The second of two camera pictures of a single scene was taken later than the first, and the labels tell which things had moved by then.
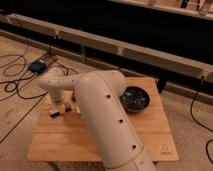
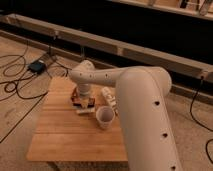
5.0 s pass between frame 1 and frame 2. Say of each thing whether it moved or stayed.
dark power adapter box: stayed
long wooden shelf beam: stayed
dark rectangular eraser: moved
